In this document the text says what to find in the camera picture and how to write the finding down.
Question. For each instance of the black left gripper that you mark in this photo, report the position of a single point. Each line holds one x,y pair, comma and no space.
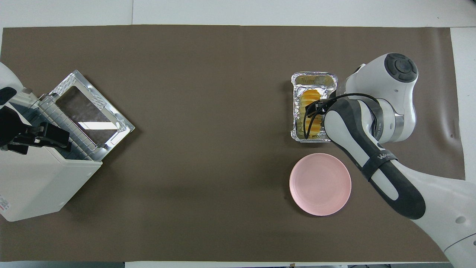
11,128

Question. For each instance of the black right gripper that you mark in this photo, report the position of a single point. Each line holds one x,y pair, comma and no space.
326,104

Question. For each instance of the golden sliced bread loaf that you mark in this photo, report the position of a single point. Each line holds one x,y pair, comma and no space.
311,95

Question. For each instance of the aluminium foil baking tray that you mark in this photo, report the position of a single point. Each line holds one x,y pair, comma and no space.
314,79

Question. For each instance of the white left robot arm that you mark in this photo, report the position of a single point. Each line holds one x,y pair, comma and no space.
7,78

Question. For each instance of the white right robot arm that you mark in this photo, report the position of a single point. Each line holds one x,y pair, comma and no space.
438,208

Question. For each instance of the cream white toaster oven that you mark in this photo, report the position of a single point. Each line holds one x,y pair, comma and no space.
33,186

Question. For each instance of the printed oven top label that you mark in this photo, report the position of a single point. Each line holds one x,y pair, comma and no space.
3,204

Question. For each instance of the pink round plate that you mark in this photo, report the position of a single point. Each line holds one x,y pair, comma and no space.
319,184

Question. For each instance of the brown table mat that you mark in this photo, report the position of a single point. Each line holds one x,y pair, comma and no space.
148,74

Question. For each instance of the glass oven door silver frame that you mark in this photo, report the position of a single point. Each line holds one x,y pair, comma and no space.
89,108

